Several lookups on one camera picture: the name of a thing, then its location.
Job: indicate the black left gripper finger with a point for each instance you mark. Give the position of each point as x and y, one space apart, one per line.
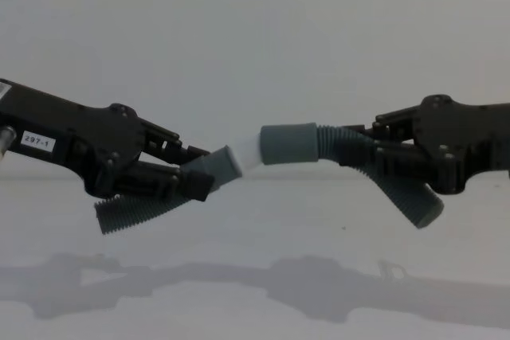
167 143
159 182

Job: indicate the white curtain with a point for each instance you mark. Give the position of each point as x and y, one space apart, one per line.
255 37

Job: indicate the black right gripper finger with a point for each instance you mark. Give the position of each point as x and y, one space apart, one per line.
398 162
398 127

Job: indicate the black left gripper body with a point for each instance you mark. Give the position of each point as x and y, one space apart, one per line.
95 137

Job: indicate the white table cloth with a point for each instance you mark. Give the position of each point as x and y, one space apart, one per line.
255 300

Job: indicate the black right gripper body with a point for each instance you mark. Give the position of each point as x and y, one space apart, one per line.
458 141

